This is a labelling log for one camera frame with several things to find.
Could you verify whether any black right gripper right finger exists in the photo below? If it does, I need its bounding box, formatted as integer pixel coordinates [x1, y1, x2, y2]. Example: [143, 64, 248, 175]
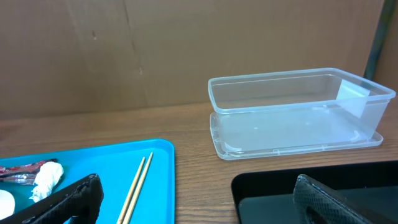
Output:
[293, 174, 395, 224]

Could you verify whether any red foil wrapper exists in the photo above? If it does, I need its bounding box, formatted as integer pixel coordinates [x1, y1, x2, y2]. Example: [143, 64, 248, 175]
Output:
[0, 159, 58, 185]

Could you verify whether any white label on bin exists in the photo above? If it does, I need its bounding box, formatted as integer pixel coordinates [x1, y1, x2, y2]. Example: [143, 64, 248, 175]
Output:
[336, 80, 370, 118]

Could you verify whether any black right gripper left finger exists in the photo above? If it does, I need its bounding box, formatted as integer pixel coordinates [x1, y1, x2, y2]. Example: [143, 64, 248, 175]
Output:
[1, 174, 104, 224]

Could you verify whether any clear plastic bin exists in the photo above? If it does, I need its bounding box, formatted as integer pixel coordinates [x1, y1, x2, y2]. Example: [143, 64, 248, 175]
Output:
[208, 67, 397, 153]

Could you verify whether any white dirty plate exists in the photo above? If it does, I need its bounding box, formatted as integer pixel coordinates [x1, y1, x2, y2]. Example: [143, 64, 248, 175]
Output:
[0, 190, 15, 220]

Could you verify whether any clear plastic lid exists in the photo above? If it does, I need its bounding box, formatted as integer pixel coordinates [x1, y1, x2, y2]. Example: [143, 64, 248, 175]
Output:
[210, 108, 384, 161]

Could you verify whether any white napkin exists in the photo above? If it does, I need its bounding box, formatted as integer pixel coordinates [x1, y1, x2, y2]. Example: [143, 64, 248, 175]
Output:
[30, 162, 63, 203]

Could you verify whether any wooden chopstick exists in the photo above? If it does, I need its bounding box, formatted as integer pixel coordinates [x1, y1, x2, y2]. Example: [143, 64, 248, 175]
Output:
[116, 157, 146, 224]
[122, 152, 154, 224]

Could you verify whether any black tray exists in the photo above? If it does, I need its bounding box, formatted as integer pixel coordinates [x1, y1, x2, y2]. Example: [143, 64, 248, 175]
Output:
[231, 161, 397, 223]

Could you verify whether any teal serving tray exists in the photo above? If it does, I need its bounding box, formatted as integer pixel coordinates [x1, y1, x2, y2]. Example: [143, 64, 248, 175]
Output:
[1, 139, 175, 223]

